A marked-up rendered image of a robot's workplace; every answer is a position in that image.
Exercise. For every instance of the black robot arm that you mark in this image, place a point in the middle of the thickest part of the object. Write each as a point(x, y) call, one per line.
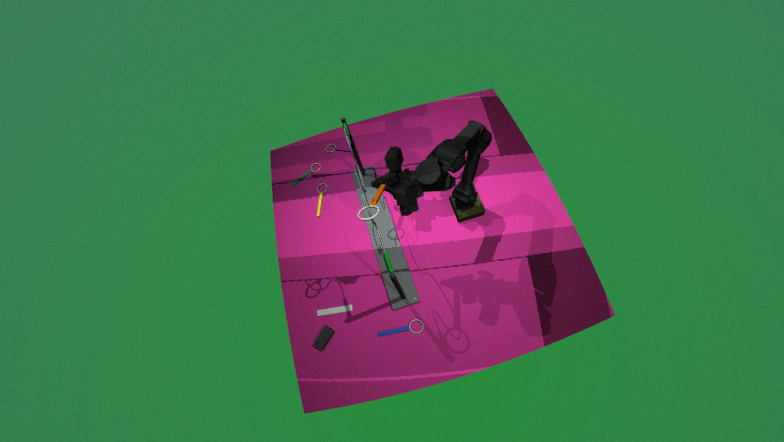
point(448, 155)

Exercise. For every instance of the orange handle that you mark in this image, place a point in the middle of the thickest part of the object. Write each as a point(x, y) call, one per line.
point(373, 203)

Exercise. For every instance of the white loop with green handle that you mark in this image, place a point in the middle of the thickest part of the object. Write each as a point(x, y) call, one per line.
point(306, 174)

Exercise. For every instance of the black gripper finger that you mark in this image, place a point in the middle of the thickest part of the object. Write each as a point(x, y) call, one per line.
point(388, 188)
point(384, 179)

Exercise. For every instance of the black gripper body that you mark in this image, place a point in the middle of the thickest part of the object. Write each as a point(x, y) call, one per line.
point(394, 159)

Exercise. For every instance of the light grey flat bar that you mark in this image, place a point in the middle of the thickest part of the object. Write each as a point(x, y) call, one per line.
point(334, 310)

